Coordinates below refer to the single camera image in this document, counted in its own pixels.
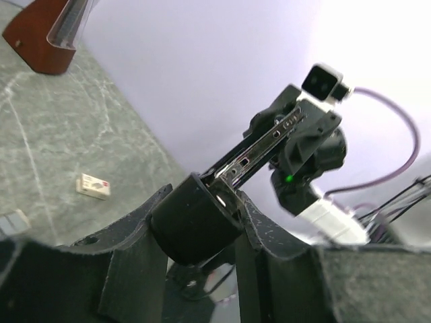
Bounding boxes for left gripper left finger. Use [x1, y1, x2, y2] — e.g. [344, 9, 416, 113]
[1, 185, 172, 322]

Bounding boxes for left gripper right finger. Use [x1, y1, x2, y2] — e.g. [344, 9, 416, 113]
[236, 196, 430, 322]

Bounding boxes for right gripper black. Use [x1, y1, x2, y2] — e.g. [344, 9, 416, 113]
[243, 85, 347, 177]

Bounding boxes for white staple box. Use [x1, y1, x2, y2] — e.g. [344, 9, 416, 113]
[75, 174, 111, 200]

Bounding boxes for grey staple strips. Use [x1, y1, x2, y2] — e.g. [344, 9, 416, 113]
[0, 209, 31, 238]

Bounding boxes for brown wooden metronome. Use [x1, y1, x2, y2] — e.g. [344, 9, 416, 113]
[2, 0, 94, 75]

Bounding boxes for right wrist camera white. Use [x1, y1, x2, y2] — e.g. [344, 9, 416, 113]
[301, 63, 354, 104]

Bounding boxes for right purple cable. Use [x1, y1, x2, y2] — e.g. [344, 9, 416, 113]
[325, 87, 422, 199]

